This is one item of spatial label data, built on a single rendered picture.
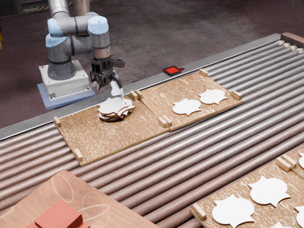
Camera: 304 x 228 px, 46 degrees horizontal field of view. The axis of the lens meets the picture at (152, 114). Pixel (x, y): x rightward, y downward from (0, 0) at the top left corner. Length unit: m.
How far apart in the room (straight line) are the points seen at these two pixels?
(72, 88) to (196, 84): 0.66
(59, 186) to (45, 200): 0.07
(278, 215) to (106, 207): 0.55
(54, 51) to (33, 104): 1.84
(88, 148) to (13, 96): 2.48
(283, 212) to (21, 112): 2.81
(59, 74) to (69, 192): 0.89
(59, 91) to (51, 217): 1.25
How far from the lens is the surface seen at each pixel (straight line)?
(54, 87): 1.94
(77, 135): 1.58
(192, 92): 1.79
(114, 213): 1.10
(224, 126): 1.61
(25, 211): 1.18
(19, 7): 6.18
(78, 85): 1.97
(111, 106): 1.62
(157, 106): 1.69
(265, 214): 1.25
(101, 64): 1.47
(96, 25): 1.40
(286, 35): 2.45
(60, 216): 0.77
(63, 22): 1.49
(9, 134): 1.73
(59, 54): 1.90
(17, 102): 3.79
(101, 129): 1.58
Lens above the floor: 1.88
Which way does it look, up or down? 35 degrees down
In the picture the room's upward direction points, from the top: 3 degrees counter-clockwise
